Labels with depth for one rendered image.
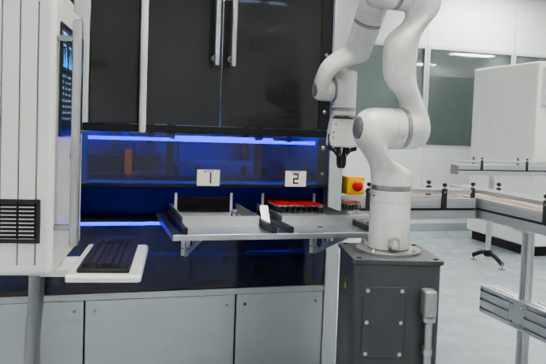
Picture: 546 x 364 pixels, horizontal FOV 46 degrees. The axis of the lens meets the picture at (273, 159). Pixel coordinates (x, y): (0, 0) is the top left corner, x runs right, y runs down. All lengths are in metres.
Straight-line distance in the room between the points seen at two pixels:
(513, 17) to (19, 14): 7.47
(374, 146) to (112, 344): 1.22
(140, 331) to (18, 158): 0.93
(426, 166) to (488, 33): 1.83
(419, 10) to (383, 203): 0.56
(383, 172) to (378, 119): 0.16
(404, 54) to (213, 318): 1.23
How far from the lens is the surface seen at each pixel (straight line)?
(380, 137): 1.82
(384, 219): 1.87
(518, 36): 8.75
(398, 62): 1.86
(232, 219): 2.14
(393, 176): 1.86
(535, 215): 2.67
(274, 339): 2.56
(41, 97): 1.77
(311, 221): 2.22
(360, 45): 2.09
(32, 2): 1.80
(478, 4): 8.46
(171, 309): 2.44
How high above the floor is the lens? 1.22
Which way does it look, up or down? 3 degrees down
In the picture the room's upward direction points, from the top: 2 degrees clockwise
